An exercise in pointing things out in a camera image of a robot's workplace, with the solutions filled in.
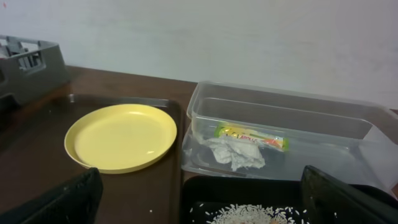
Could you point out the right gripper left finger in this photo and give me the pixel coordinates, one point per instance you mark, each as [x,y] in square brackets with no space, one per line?
[75,201]

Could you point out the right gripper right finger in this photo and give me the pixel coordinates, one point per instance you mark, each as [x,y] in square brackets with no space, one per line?
[329,200]

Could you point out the yellow round plate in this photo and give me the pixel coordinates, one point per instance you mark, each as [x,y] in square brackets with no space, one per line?
[120,139]

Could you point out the green snack wrapper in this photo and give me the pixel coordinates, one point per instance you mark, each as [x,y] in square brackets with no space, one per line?
[261,139]

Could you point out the rice food waste pile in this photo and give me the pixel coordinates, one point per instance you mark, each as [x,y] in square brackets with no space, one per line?
[223,213]

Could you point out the white tissue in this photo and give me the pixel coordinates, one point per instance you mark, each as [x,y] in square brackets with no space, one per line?
[226,151]

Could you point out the dark brown serving tray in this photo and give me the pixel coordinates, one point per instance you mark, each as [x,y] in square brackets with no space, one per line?
[33,161]

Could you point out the clear plastic bin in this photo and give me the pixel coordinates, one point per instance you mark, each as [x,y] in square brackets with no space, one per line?
[354,141]

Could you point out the black rectangular tray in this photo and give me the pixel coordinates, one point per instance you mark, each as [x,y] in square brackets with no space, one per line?
[269,193]

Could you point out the grey plastic dish rack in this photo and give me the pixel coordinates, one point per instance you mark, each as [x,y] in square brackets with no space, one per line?
[29,69]

